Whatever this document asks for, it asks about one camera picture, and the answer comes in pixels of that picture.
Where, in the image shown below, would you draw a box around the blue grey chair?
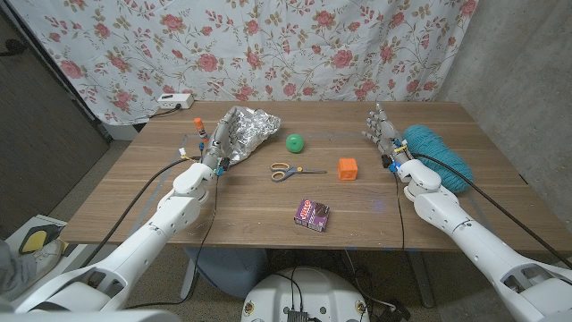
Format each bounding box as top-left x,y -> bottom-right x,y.
181,246 -> 269,300

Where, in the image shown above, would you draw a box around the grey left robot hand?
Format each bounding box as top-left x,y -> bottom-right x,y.
201,106 -> 240,174

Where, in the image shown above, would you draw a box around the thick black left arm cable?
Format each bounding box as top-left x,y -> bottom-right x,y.
79,155 -> 202,269

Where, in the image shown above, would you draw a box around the white floor board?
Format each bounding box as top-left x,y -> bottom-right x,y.
8,214 -> 88,287

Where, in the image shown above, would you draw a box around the black power adapter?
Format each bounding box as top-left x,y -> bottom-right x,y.
378,302 -> 411,322

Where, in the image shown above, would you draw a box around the black torso cable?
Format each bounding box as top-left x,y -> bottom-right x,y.
271,267 -> 306,310

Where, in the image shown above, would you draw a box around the purple pudding mix box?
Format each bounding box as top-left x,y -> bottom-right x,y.
293,199 -> 332,233

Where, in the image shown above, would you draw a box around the floral print curtain backdrop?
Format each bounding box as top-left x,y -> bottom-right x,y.
8,0 -> 479,126

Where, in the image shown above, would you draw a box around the white sneaker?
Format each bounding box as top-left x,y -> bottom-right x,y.
29,239 -> 66,275

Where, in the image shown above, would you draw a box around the black backdrop stand pole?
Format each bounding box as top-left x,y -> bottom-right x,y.
0,4 -> 113,144

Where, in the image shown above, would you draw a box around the grey trouser leg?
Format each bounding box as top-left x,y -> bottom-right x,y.
0,239 -> 39,303

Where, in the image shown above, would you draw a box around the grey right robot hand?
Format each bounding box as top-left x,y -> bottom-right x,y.
361,102 -> 410,169

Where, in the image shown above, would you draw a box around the grey table leg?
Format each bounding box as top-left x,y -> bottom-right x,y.
405,250 -> 435,309

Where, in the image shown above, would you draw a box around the orange block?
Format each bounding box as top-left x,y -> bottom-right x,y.
337,157 -> 359,182

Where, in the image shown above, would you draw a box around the aluminum foil sheet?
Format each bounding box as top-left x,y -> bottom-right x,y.
218,106 -> 283,165

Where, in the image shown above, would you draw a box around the orange grey handled scissors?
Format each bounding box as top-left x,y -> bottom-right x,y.
269,162 -> 328,183

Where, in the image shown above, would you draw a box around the black power strip cord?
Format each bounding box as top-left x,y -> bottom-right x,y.
149,105 -> 182,120

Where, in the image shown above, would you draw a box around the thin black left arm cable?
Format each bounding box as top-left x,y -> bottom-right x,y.
124,174 -> 221,310

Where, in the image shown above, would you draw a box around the white power strip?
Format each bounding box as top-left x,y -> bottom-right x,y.
156,92 -> 195,111

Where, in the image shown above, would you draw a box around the yellow black foot pedal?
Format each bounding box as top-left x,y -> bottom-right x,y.
17,225 -> 66,256

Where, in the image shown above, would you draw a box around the green ball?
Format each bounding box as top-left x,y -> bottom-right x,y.
285,133 -> 306,154

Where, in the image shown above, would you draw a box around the orange capped glue stick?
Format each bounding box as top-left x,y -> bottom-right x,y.
193,117 -> 209,142

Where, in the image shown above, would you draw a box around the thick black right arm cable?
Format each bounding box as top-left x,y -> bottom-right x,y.
410,151 -> 572,270

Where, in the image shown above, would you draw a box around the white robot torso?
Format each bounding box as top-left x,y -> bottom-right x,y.
240,267 -> 371,322

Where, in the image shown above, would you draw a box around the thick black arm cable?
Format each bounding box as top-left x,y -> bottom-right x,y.
79,155 -> 202,269
410,151 -> 572,270

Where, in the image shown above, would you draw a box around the teal yarn skein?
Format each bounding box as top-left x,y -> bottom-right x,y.
401,124 -> 475,194

